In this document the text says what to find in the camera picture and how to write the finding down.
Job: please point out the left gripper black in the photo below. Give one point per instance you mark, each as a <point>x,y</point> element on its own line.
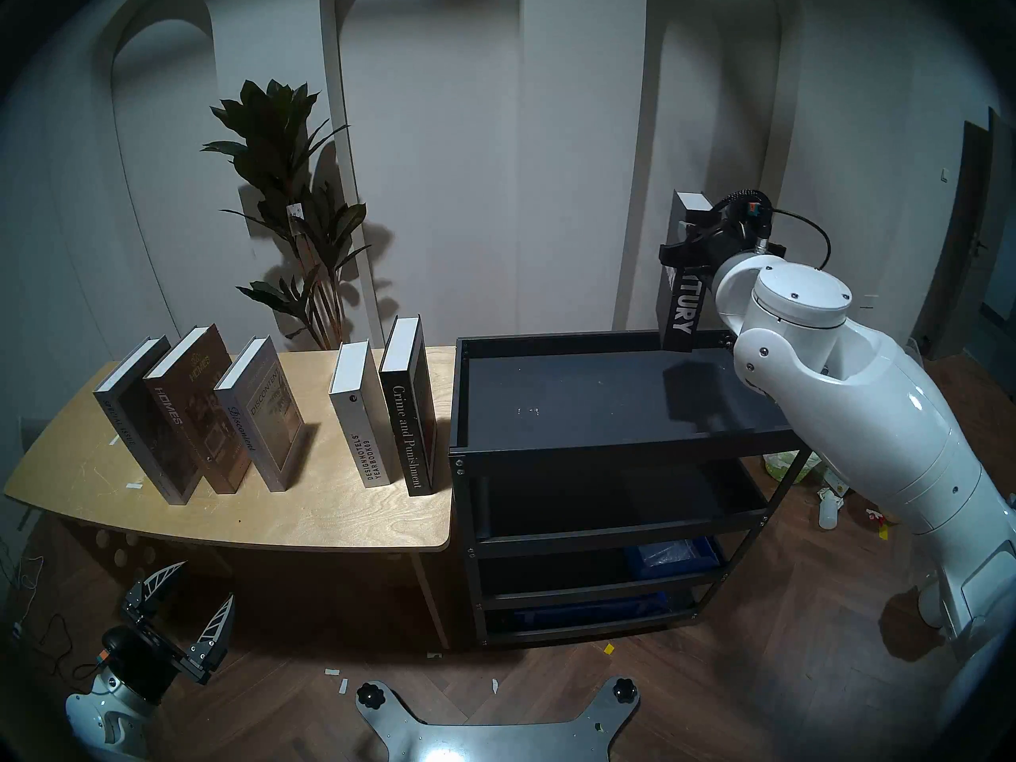
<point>139,657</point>

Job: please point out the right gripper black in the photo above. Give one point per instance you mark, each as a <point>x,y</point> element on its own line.
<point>734,228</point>

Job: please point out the black Century book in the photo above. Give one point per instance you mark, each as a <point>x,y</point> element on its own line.
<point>683,312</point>

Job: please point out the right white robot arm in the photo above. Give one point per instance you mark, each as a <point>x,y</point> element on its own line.
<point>865,403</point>

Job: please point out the black metal shelf cart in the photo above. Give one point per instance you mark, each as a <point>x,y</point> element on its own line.
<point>603,395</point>

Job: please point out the wooden display table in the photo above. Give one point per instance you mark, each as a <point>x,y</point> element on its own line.
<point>79,451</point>

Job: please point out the grey Special Issue book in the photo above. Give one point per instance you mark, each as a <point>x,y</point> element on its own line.
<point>151,435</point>

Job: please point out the brown Homes book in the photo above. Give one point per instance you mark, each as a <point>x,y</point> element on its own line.
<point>198,419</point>

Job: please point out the grey Discontent book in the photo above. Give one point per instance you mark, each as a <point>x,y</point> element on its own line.
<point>266,419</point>

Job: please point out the green plastic bag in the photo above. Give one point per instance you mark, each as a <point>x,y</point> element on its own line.
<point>790,467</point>

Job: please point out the white Designhotels Yearbook book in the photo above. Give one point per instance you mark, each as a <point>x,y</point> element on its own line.
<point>361,419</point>

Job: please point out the dark door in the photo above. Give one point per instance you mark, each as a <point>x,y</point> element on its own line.
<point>972,244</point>

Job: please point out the small white bottle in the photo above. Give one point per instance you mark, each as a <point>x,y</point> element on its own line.
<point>829,510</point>

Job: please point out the black Crime and Punishment book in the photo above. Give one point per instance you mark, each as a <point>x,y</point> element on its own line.
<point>409,419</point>

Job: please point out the blue plastic bin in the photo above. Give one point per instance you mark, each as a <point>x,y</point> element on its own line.
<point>671,558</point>
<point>603,609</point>

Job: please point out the tall green potted plant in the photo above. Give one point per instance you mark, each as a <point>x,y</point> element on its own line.
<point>274,141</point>

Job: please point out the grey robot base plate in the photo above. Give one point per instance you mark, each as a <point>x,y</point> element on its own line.
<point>492,736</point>

